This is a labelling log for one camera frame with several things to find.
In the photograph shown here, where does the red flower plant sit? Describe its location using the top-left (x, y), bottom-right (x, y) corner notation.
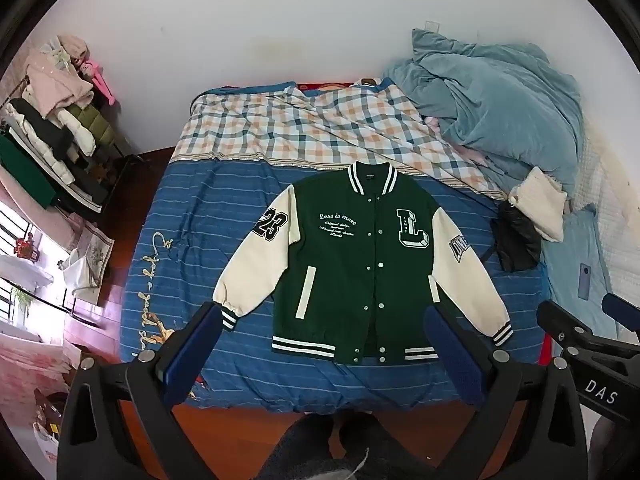
top-left (14, 232), bottom-right (42, 262)

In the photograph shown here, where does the blue striped bed sheet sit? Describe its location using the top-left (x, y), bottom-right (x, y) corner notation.
top-left (120, 160), bottom-right (547, 413)

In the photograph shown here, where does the person's right forearm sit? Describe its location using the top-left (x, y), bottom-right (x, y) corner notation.
top-left (590, 412), bottom-right (636, 480)

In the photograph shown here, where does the person's leg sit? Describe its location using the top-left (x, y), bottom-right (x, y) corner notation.
top-left (340, 411), bottom-right (482, 480)
top-left (256, 414), bottom-right (347, 480)

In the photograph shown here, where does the green varsity jacket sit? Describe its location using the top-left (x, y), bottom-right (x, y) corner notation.
top-left (212, 161), bottom-right (514, 367)

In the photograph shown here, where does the pink garment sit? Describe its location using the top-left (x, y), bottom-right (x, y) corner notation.
top-left (424, 115), bottom-right (493, 168)

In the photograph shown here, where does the person's left leg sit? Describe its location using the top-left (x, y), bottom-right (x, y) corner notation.
top-left (256, 414), bottom-right (347, 480)

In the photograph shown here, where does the white printed bag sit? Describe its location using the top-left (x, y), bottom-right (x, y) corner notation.
top-left (31, 389), bottom-right (67, 467)

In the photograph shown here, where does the plaid blanket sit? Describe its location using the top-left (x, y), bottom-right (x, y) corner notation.
top-left (169, 81), bottom-right (507, 202)

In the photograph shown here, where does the black bag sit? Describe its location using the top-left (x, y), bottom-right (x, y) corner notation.
top-left (489, 200), bottom-right (543, 274)

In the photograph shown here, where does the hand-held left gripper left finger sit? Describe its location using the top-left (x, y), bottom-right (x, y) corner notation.
top-left (57, 301), bottom-right (266, 480)

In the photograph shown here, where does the pink floral cloth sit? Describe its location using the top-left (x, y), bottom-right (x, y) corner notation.
top-left (0, 330), bottom-right (87, 377)

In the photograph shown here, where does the person's right leg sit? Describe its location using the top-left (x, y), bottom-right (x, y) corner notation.
top-left (340, 411), bottom-right (482, 480)

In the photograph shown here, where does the light blue duvet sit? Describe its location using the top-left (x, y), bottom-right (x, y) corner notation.
top-left (381, 28), bottom-right (587, 211)

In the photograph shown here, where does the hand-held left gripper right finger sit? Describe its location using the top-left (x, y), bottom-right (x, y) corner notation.
top-left (422, 302), bottom-right (593, 480)

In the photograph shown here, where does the red pillow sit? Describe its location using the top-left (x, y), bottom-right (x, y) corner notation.
top-left (299, 80), bottom-right (362, 92)

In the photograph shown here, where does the dark green garment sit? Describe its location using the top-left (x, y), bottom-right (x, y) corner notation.
top-left (0, 132), bottom-right (57, 209)

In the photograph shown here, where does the cream fleece cloth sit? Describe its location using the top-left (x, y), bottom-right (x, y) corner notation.
top-left (508, 165), bottom-right (569, 244)

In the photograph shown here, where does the pink clothes hanger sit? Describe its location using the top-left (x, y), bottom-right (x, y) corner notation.
top-left (81, 57), bottom-right (121, 107)

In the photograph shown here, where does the light blue pillow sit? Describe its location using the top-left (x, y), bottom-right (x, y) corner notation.
top-left (542, 203), bottom-right (622, 348)

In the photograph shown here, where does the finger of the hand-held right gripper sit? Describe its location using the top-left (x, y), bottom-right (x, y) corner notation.
top-left (537, 300), bottom-right (596, 348)
top-left (601, 292), bottom-right (640, 332)

